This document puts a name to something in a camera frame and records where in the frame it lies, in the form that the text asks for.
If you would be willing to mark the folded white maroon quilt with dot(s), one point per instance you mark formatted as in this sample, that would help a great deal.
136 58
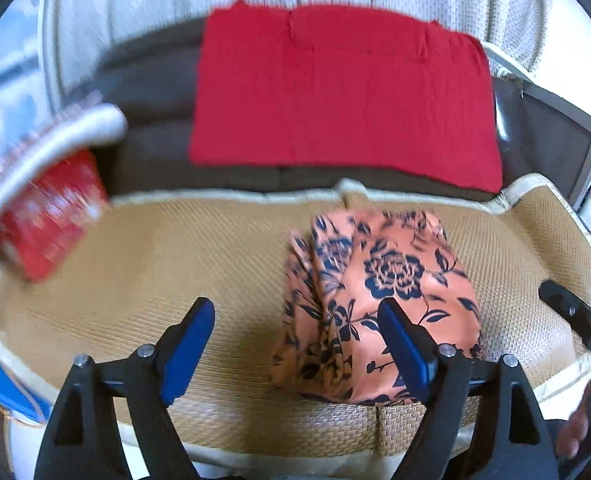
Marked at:
87 123

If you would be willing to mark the red gift box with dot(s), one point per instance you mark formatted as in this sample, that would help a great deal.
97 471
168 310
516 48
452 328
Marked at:
55 211

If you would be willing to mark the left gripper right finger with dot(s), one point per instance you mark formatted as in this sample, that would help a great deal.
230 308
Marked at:
481 419

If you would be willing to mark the orange floral garment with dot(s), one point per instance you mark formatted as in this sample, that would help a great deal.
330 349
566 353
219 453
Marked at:
330 342

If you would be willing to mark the person's right hand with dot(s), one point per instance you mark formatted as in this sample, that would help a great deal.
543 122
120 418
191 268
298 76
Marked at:
574 431

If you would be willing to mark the woven bamboo seat mat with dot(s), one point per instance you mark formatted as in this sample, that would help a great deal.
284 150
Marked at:
142 266

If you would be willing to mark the dark brown leather sofa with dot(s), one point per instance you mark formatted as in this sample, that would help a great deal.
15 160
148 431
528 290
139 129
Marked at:
153 80

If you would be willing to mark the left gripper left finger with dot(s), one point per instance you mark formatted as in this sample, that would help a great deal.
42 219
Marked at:
82 440

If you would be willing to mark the red knitted blanket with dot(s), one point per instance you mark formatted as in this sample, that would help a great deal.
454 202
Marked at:
345 86

